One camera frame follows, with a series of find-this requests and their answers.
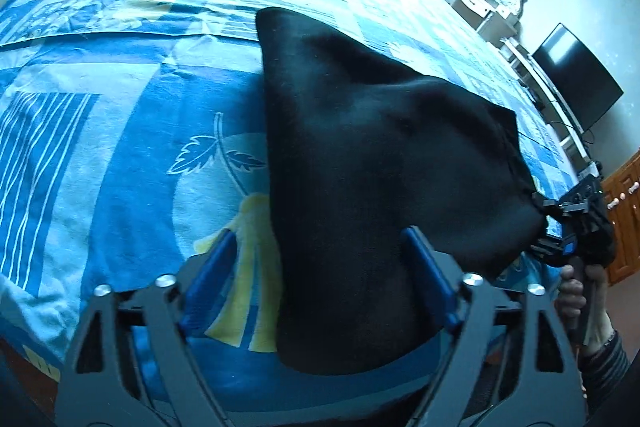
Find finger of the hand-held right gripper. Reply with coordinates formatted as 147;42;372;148
522;234;566;268
531;192;568;220

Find blue printed bedsheet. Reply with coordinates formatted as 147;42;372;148
0;0;591;413

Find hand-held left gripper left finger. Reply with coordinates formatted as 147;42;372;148
55;229;238;427

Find black pants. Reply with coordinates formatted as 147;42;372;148
255;7;548;375

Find person's right forearm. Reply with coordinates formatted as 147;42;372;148
575;331;632;414

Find white TV shelf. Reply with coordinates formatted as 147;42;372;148
500;37;603;170

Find person's right hand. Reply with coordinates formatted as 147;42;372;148
555;264;618;358

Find wooden cabinet with knobs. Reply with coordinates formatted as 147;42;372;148
599;159;640;285

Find black flat television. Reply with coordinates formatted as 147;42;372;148
531;23;625;134

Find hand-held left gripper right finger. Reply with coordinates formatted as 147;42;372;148
400;227;590;427

